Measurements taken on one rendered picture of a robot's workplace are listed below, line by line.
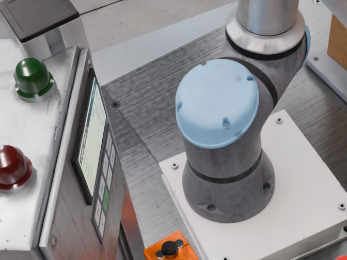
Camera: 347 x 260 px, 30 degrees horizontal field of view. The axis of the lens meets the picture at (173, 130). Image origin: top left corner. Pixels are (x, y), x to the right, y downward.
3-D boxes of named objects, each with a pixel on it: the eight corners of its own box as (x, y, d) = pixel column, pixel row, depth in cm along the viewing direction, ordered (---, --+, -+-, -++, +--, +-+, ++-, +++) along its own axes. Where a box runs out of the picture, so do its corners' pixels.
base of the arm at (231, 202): (203, 237, 101) (194, 202, 93) (171, 166, 111) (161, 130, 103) (291, 201, 102) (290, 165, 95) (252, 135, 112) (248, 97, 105)
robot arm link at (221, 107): (170, 162, 99) (154, 103, 88) (212, 101, 105) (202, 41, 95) (239, 190, 94) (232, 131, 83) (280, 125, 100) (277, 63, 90)
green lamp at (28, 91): (13, 102, 43) (2, 80, 41) (21, 74, 44) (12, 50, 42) (51, 102, 42) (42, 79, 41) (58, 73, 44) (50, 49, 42)
